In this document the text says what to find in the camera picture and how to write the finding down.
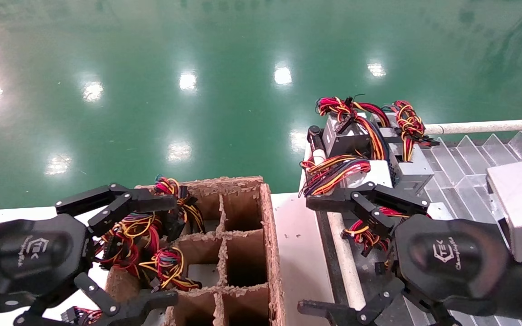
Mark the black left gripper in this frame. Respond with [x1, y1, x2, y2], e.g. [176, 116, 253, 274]
[0, 183, 180, 326]

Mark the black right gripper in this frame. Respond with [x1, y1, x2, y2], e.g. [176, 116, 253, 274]
[297, 181, 522, 326]

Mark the power supply with multicoloured wires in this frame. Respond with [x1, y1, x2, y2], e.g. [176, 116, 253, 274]
[138, 247, 221, 292]

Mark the silver power supply unit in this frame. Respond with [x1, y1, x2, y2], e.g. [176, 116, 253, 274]
[300, 154, 395, 200]

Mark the cardboard box with dividers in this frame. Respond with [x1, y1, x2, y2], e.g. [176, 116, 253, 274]
[105, 176, 286, 326]

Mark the clear plastic divider tray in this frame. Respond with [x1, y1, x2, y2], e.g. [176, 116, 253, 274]
[417, 131, 522, 326]

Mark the dark grey power supply unit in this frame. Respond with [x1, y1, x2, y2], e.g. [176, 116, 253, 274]
[316, 96, 391, 160]

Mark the black pipe connector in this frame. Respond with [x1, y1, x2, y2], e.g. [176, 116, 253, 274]
[308, 125, 326, 153]

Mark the long white pipe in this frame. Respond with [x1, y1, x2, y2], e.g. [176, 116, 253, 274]
[424, 119, 522, 135]

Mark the red wire bundle black connector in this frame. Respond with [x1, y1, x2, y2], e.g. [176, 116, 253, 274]
[94, 225, 146, 278]

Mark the orange blue wire bundle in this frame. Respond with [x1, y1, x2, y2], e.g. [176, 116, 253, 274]
[118, 212, 163, 243]

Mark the black rack rail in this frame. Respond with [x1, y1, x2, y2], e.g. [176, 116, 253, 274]
[314, 211, 350, 305]

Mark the red blue green wire bundle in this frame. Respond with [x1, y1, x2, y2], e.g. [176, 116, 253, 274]
[61, 306, 104, 326]

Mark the red yellow black wire bundle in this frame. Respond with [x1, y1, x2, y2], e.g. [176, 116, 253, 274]
[154, 176, 206, 235]

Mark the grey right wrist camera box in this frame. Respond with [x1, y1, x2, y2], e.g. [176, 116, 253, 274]
[487, 159, 522, 263]

